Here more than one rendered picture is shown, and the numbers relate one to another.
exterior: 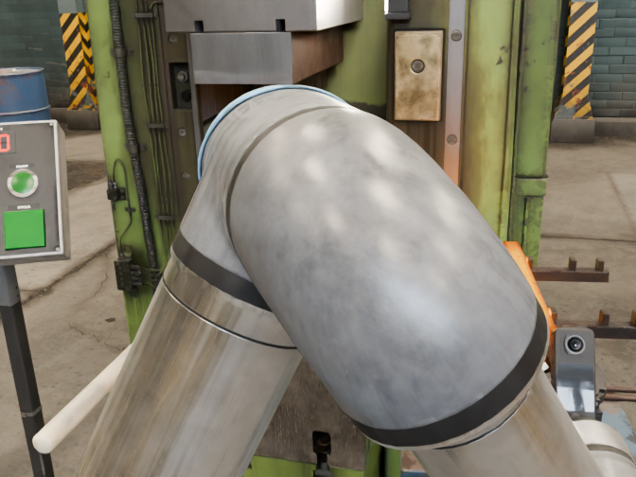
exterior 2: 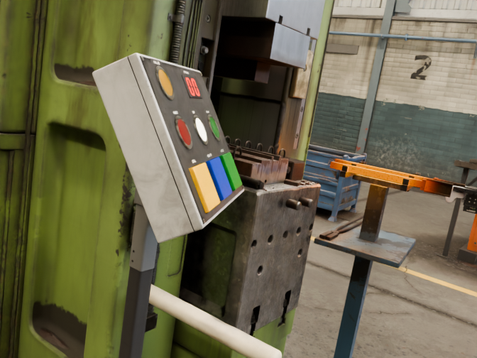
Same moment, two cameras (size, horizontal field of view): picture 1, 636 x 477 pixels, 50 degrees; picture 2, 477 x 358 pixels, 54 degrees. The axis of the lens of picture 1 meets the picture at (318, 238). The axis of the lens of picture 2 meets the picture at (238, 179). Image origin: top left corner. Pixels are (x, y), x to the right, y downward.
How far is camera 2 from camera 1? 177 cm
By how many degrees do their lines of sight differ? 68
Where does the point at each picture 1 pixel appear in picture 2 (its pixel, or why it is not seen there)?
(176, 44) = (209, 23)
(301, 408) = (284, 279)
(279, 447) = (270, 314)
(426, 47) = (309, 59)
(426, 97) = (304, 85)
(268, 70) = (299, 57)
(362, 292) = not seen: outside the picture
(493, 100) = (313, 90)
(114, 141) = not seen: hidden behind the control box
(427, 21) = not seen: hidden behind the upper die
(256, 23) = (301, 27)
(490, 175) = (306, 128)
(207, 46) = (281, 34)
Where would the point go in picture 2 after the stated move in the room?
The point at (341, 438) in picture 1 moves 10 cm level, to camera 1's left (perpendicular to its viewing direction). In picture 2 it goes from (294, 290) to (286, 300)
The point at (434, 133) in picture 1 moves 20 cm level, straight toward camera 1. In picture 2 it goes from (298, 106) to (350, 114)
